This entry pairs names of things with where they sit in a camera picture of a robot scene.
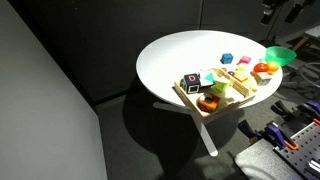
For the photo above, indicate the white desk wooden leg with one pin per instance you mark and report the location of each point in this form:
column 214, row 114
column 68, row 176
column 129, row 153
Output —
column 311, row 32

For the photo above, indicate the green plastic bowl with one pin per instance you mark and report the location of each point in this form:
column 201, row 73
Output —
column 280, row 55

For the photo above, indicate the wooden tray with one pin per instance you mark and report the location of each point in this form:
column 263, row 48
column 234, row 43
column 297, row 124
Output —
column 186, row 100

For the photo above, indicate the grey toy block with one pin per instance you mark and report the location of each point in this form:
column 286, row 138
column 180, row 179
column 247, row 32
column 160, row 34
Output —
column 262, row 78

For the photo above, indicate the white table pedestal legs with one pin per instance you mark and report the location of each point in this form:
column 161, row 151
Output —
column 205, row 133

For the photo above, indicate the toy orange fruit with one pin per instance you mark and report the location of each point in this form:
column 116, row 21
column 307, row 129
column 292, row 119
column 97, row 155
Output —
column 273, row 66

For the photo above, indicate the black plush block letter D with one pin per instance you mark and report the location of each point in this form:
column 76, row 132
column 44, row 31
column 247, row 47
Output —
column 191, row 83

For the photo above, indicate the blue toy block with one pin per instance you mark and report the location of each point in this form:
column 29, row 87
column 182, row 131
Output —
column 226, row 58

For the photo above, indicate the red toy tomato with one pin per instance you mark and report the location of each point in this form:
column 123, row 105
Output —
column 260, row 67

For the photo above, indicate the white plush block teal triangle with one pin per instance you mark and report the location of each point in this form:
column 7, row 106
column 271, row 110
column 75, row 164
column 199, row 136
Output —
column 208, row 78

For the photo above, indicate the robot mounting stand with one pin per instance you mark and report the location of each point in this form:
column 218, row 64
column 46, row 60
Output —
column 256, row 163

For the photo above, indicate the orange plush block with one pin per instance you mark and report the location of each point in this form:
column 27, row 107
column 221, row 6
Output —
column 208, row 102

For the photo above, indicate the dark purple toy plum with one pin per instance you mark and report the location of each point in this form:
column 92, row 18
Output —
column 231, row 72

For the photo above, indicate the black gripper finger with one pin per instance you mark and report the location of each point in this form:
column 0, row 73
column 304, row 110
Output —
column 297, row 11
column 268, row 11

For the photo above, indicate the light green toy block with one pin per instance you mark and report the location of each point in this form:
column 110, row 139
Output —
column 220, row 86

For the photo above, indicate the black perforated mounting board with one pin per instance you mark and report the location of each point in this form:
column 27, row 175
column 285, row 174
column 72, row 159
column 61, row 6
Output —
column 300, row 150

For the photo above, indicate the pink toy block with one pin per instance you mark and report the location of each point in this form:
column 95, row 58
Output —
column 245, row 60

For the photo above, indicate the purple black spring clamp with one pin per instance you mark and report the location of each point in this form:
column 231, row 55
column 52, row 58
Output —
column 311, row 107
column 278, row 135

